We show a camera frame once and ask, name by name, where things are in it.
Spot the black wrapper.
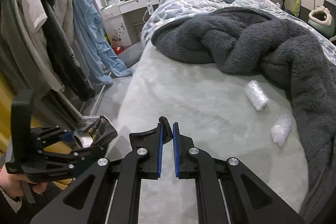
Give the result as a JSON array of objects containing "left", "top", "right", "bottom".
[{"left": 86, "top": 115, "right": 118, "bottom": 147}]

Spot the small bubble wrap piece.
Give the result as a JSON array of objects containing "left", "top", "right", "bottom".
[{"left": 270, "top": 114, "right": 294, "bottom": 147}]

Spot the person's left hand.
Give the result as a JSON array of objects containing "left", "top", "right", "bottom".
[{"left": 0, "top": 166, "right": 47, "bottom": 199}]

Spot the white clothes rack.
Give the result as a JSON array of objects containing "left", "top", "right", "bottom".
[{"left": 58, "top": 84, "right": 110, "bottom": 124}]

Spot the grey bed with sheet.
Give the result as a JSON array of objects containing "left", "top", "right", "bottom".
[{"left": 108, "top": 43, "right": 308, "bottom": 211}]

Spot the grey floor cushion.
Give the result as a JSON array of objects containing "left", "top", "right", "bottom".
[{"left": 118, "top": 42, "right": 144, "bottom": 68}]

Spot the black hanging garment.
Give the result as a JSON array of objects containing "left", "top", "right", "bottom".
[{"left": 41, "top": 0, "right": 96, "bottom": 102}]

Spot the light blue hanging robe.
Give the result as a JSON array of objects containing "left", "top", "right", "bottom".
[{"left": 72, "top": 0, "right": 131, "bottom": 85}]

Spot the dark grey fleece blanket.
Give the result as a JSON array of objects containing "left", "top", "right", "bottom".
[{"left": 151, "top": 7, "right": 335, "bottom": 223}]

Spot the blue patterned duvet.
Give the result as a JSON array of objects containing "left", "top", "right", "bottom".
[{"left": 141, "top": 0, "right": 335, "bottom": 64}]

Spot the white dressing table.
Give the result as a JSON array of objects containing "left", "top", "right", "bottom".
[{"left": 100, "top": 0, "right": 160, "bottom": 48}]

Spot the beige hanging garment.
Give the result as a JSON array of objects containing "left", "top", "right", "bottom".
[{"left": 1, "top": 0, "right": 64, "bottom": 95}]

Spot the green white cat bed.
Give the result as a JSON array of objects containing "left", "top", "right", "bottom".
[{"left": 308, "top": 6, "right": 335, "bottom": 39}]

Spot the black chair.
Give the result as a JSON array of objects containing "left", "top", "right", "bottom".
[{"left": 323, "top": 0, "right": 336, "bottom": 21}]

